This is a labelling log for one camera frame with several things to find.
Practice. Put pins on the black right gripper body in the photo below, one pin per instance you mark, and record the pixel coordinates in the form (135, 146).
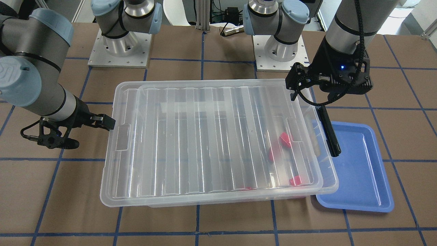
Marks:
(79, 113)

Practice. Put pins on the white chair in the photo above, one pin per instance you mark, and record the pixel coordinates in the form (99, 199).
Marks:
(175, 12)

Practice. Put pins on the red block pair upper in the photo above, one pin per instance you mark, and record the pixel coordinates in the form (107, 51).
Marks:
(285, 140)

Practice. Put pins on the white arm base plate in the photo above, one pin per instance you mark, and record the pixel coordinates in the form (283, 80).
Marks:
(130, 51)

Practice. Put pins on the aluminium frame post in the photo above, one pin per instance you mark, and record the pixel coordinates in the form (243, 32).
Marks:
(203, 14)

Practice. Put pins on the black box latch handle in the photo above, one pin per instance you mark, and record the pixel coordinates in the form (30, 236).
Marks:
(331, 138)

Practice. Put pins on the clear plastic storage box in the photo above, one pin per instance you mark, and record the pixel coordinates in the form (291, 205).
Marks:
(321, 160)

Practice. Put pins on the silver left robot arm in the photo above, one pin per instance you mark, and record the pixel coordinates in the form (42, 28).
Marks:
(355, 22)

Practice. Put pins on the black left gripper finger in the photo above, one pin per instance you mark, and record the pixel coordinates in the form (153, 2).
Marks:
(296, 90)

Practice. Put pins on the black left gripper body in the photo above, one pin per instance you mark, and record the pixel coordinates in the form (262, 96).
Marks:
(325, 61)

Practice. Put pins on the blue plastic tray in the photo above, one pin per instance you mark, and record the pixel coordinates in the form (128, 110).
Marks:
(363, 182)

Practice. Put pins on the red block under lid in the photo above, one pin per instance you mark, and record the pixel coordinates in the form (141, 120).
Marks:
(246, 189)

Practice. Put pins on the clear plastic box lid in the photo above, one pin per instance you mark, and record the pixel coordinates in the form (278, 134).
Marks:
(123, 173)

